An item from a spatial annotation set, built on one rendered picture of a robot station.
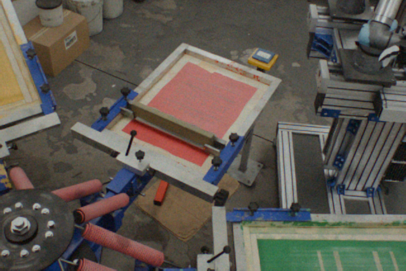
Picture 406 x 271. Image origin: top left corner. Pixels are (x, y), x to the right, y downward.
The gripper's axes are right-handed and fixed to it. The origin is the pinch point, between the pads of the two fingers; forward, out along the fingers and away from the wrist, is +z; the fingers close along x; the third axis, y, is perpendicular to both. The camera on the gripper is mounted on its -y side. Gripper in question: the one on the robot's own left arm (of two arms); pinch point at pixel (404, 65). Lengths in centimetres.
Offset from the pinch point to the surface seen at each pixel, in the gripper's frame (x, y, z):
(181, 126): 81, 52, 3
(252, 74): 74, 60, -55
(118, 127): 111, 58, 10
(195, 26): 200, 142, -211
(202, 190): 58, 56, 28
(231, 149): 60, 60, -1
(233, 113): 70, 63, -26
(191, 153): 75, 63, 7
